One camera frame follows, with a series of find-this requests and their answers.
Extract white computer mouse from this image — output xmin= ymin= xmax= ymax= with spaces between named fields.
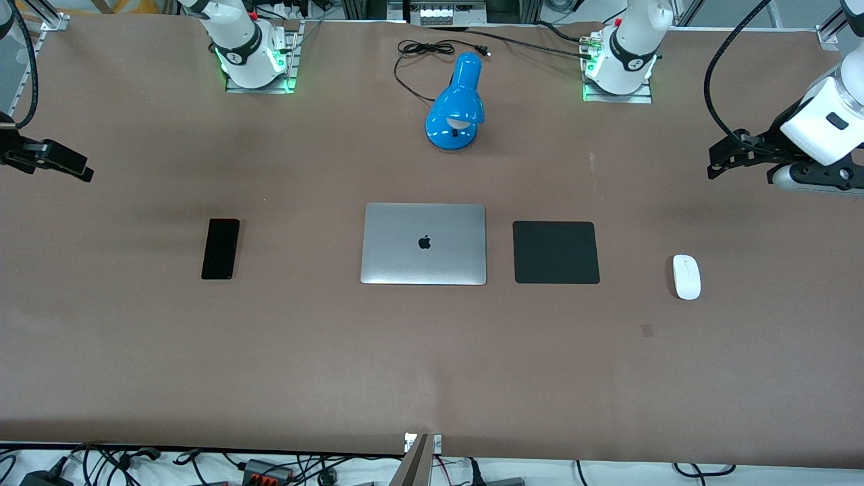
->
xmin=672 ymin=254 xmax=702 ymax=301

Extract black smartphone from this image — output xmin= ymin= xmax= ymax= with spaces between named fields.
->
xmin=201 ymin=218 xmax=241 ymax=281

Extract black mouse pad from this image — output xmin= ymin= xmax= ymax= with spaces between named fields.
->
xmin=512 ymin=220 xmax=601 ymax=285

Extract blue desk lamp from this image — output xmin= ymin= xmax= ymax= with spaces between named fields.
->
xmin=425 ymin=52 xmax=485 ymax=152

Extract black power adapter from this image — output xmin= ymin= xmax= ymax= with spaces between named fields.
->
xmin=19 ymin=468 xmax=76 ymax=486

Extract white power strip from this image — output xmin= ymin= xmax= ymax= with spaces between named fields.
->
xmin=419 ymin=6 xmax=471 ymax=27

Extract silver closed laptop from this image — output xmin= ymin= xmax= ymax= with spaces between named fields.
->
xmin=360 ymin=202 xmax=488 ymax=286

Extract grey box with orange connectors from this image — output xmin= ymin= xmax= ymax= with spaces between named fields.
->
xmin=242 ymin=458 xmax=295 ymax=485

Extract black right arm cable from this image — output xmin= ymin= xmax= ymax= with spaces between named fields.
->
xmin=0 ymin=0 xmax=39 ymax=131

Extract aluminium frame corner bracket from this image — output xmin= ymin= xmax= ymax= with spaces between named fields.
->
xmin=26 ymin=0 xmax=70 ymax=32
xmin=815 ymin=5 xmax=850 ymax=49

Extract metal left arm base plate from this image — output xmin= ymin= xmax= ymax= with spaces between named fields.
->
xmin=582 ymin=32 xmax=655 ymax=105

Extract thick black base cable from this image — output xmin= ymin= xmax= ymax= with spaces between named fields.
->
xmin=432 ymin=26 xmax=596 ymax=60

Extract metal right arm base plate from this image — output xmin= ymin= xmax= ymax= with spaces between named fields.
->
xmin=224 ymin=20 xmax=302 ymax=95

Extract black looped floor cable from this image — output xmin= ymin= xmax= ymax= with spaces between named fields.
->
xmin=673 ymin=462 xmax=738 ymax=478

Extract thin black lamp cable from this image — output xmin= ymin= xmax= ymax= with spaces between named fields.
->
xmin=394 ymin=40 xmax=491 ymax=103

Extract wooden camera mount post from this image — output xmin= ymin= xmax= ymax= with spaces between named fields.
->
xmin=391 ymin=433 xmax=443 ymax=486

